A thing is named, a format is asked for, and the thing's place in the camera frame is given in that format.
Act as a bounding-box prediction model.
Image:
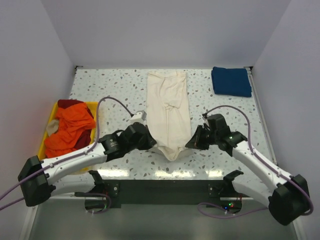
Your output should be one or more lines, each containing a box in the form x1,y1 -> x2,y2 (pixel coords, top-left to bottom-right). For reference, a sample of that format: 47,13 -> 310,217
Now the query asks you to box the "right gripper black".
185,125 -> 219,151

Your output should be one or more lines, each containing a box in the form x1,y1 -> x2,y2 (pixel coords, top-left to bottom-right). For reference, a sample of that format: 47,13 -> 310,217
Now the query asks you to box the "cream white t shirt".
146,71 -> 192,162

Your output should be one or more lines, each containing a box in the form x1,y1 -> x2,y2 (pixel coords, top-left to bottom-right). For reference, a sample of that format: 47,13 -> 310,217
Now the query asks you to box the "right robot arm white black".
185,113 -> 314,226

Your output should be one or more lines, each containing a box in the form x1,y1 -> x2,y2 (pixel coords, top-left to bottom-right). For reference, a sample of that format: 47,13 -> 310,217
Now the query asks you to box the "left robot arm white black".
17,122 -> 157,207

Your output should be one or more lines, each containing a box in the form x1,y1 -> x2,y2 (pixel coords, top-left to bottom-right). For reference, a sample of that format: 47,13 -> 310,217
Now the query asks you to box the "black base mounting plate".
74,180 -> 243,212

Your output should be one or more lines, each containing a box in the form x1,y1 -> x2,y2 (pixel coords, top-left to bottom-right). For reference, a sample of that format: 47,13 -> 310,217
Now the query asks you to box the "yellow plastic bin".
34,101 -> 100,173

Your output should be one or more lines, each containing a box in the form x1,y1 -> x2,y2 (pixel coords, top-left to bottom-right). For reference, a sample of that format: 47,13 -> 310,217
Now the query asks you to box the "folded blue t shirt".
211,66 -> 252,98

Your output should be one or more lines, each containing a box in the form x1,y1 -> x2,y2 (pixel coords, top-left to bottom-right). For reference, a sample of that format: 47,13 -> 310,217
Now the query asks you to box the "orange t shirt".
43,102 -> 97,159

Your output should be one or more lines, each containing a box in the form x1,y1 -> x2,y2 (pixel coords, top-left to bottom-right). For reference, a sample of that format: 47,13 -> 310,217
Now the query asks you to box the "dark red t shirt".
57,99 -> 83,109

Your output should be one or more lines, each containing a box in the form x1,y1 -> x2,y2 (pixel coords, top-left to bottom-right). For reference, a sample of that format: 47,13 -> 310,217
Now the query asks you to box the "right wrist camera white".
202,113 -> 210,128

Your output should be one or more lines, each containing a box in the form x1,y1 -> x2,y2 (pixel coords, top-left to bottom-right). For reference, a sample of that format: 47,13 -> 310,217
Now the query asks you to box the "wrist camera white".
130,110 -> 147,125
202,113 -> 210,128

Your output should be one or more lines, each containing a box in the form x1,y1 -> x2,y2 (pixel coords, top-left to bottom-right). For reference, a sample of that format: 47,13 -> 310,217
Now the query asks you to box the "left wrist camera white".
130,110 -> 147,125

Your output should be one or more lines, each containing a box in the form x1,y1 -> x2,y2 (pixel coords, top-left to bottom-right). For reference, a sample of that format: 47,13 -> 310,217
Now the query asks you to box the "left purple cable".
0,96 -> 136,215

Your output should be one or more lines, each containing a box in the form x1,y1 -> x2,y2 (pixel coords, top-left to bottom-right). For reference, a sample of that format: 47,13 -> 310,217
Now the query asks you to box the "purple cable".
0,96 -> 136,215
197,104 -> 315,220

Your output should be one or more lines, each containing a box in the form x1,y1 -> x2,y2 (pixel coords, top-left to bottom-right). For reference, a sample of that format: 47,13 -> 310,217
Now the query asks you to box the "aluminium frame rail front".
20,194 -> 307,240

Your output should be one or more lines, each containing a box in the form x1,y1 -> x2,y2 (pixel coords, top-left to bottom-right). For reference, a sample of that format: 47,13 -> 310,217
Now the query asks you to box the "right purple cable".
197,104 -> 315,220

